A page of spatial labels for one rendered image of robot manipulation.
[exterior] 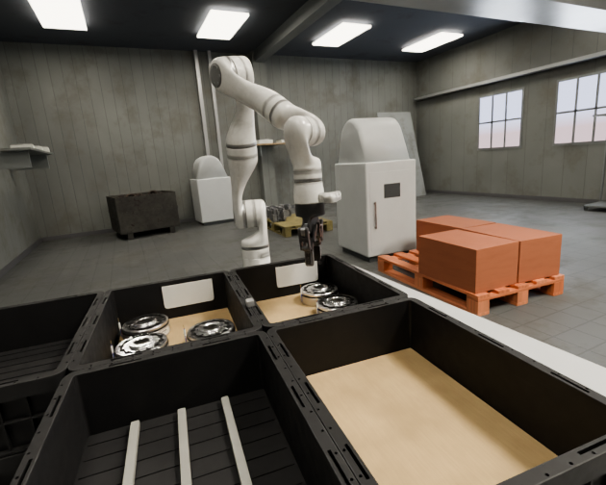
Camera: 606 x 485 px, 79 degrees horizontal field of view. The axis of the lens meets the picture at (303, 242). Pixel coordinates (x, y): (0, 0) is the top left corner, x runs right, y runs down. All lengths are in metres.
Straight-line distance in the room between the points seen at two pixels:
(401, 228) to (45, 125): 6.82
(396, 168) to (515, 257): 1.69
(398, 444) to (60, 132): 8.41
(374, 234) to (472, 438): 3.69
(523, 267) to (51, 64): 8.21
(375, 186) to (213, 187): 4.43
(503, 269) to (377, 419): 2.61
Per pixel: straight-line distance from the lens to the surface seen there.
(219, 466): 0.57
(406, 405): 0.64
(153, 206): 7.39
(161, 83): 8.80
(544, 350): 1.13
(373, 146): 4.25
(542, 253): 3.39
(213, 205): 7.86
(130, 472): 0.59
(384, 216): 4.23
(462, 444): 0.59
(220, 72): 1.09
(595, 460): 0.47
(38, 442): 0.54
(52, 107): 8.72
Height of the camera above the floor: 1.21
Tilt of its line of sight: 13 degrees down
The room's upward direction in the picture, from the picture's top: 4 degrees counter-clockwise
